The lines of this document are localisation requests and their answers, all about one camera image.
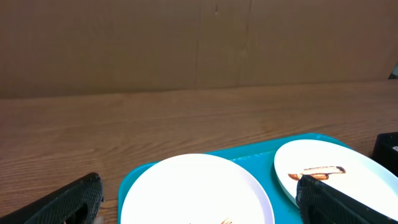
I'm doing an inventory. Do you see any white plate with small stain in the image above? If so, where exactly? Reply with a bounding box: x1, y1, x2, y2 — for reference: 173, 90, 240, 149
120, 154, 275, 224

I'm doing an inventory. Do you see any white plate with sauce streak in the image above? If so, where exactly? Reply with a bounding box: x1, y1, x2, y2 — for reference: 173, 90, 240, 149
274, 139, 397, 220

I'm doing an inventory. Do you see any black tray of soapy water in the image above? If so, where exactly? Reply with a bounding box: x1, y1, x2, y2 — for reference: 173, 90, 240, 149
371, 132, 398, 176

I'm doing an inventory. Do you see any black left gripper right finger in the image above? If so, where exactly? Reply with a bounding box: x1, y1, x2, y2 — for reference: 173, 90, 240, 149
296, 175, 397, 224

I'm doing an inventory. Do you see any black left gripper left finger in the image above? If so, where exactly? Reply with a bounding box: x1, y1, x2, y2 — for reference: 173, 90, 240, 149
1, 172, 104, 224

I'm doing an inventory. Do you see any teal plastic tray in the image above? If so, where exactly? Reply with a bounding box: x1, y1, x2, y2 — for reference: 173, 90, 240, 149
118, 134, 342, 223

